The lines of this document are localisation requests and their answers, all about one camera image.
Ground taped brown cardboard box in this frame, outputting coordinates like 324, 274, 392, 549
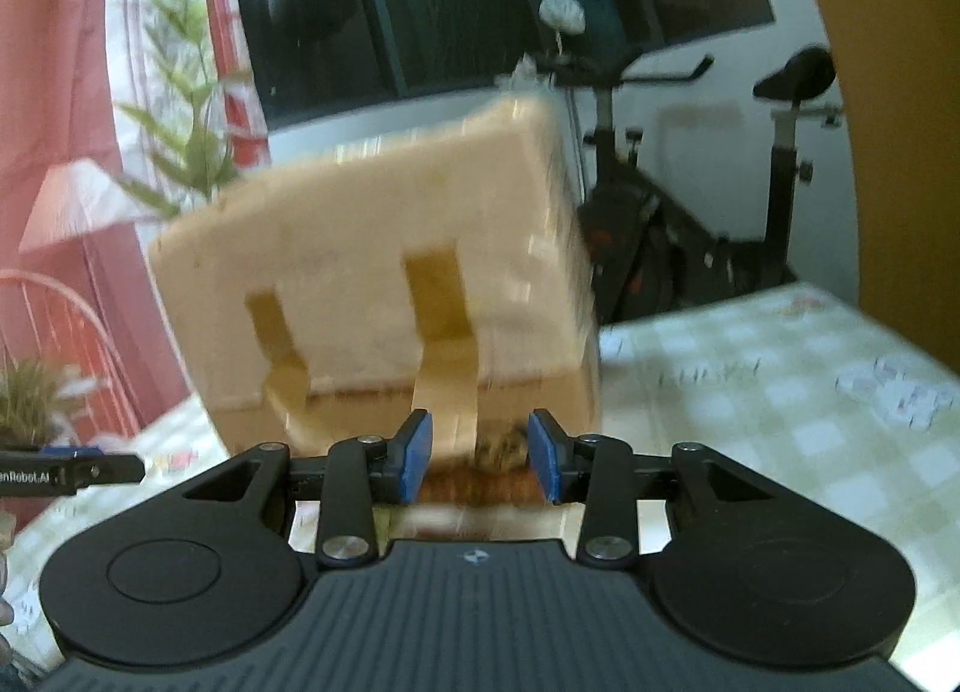
148, 93, 599, 507

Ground green plaid bunny tablecloth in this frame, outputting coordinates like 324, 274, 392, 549
2, 284, 958, 690

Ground black exercise bike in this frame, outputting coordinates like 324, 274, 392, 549
527, 44, 844, 325

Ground printed pink backdrop curtain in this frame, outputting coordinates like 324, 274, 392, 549
2, 0, 268, 445

